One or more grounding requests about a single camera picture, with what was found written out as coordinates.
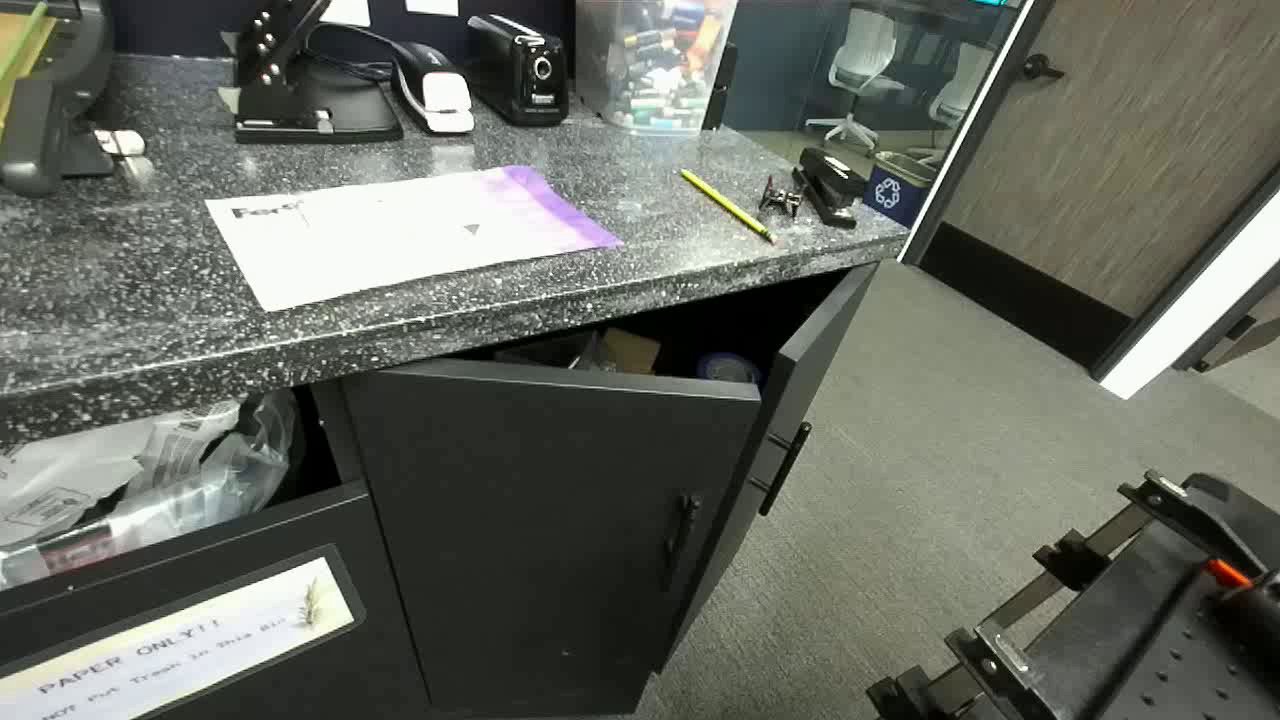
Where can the white paper sheet purple edge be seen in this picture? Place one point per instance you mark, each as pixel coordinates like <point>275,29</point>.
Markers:
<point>401,232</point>

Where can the brown cardboard item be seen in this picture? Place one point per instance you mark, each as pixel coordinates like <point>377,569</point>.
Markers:
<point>623,349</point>

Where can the black electric pencil sharpener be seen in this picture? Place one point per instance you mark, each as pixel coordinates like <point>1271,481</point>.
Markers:
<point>522,74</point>

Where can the white office chair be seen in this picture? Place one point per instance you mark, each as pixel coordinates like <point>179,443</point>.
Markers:
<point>860,63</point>
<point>960,86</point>

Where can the clear plastic storage bin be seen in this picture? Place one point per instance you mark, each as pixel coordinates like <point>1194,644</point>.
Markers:
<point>653,63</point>

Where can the red patterned packet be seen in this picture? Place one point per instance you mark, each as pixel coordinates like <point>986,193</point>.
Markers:
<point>779,198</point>

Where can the black stapler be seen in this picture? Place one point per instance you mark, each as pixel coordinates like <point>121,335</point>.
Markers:
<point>829,183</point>

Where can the brown wooden door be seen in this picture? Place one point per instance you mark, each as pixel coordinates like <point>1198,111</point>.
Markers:
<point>1133,133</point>

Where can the black hole punch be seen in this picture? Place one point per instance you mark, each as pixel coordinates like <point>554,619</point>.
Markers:
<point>285,81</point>

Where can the white paper label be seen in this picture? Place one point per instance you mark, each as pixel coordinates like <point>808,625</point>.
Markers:
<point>172,644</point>

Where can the clear plastic bags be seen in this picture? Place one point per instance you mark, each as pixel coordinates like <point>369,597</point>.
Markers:
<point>135,481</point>

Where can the yellow pencil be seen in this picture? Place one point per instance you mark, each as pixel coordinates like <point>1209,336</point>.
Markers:
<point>724,207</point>

